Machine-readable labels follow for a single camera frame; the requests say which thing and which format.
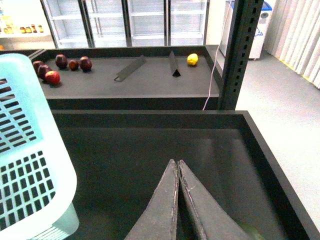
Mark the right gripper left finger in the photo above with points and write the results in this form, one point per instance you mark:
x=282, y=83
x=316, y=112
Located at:
x=159, y=219

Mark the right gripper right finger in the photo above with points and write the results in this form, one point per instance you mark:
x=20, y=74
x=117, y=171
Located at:
x=208, y=219

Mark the light blue plastic basket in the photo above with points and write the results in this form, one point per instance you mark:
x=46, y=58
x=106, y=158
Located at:
x=37, y=178

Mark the dark red apple right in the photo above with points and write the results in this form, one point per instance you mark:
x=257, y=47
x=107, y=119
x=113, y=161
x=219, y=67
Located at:
x=85, y=64

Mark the dark red apple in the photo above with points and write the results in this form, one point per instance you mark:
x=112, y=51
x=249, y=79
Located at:
x=61, y=61
x=42, y=70
x=85, y=64
x=36, y=64

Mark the red apple with yellow patch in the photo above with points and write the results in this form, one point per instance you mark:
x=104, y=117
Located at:
x=52, y=77

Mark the dark red apple top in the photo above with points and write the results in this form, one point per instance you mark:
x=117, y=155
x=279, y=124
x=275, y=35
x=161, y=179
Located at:
x=61, y=61

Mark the dark red apple middle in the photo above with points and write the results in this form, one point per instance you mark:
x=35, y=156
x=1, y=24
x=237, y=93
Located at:
x=42, y=70

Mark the dark red apple upper left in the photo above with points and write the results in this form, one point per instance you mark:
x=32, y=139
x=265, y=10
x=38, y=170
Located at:
x=36, y=64

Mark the green avocado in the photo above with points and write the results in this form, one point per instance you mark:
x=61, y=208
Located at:
x=251, y=231

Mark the near black display tray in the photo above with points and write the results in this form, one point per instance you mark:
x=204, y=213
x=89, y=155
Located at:
x=119, y=157

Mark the black display tray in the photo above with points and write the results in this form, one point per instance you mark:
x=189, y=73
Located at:
x=150, y=87
x=119, y=157

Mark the far black display tray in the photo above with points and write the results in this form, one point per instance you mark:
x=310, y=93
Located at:
x=150, y=87

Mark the black triangular divider bar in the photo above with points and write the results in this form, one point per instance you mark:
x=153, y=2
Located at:
x=174, y=68

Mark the yellow lemon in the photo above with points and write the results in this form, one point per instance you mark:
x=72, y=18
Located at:
x=192, y=59

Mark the small dark red fruit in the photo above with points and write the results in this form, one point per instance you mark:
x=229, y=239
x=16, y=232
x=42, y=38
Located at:
x=73, y=65

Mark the glass door refrigerator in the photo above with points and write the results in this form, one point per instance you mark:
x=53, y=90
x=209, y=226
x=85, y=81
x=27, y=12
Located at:
x=126, y=23

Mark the black perforated shelf post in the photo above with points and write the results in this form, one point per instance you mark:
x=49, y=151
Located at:
x=243, y=26

